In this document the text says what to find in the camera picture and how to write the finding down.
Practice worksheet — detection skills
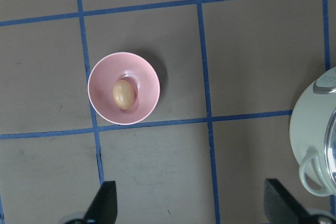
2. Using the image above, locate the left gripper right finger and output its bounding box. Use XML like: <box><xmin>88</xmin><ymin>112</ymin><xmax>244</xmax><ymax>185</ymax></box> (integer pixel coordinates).
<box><xmin>264</xmin><ymin>178</ymin><xmax>335</xmax><ymax>223</ymax></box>

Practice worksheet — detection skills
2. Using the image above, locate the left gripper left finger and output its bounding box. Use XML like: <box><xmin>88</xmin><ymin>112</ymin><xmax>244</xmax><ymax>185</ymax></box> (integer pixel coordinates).
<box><xmin>66</xmin><ymin>181</ymin><xmax>117</xmax><ymax>224</ymax></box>

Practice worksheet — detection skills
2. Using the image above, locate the beige egg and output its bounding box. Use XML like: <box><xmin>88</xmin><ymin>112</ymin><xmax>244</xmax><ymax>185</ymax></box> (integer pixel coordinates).
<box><xmin>112</xmin><ymin>80</ymin><xmax>135</xmax><ymax>110</ymax></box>

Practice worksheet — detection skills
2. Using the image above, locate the white electric cooking pot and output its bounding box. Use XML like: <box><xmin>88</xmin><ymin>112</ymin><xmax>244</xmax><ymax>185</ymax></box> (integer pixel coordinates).
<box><xmin>289</xmin><ymin>68</ymin><xmax>335</xmax><ymax>197</ymax></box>

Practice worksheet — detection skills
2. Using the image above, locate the pink bowl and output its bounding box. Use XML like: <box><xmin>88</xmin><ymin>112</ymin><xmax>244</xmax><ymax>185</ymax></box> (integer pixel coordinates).
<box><xmin>88</xmin><ymin>52</ymin><xmax>160</xmax><ymax>125</ymax></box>

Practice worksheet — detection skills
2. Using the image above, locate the brown grid table mat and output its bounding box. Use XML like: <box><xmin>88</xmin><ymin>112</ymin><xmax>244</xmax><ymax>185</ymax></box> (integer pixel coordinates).
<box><xmin>1</xmin><ymin>0</ymin><xmax>335</xmax><ymax>223</ymax></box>

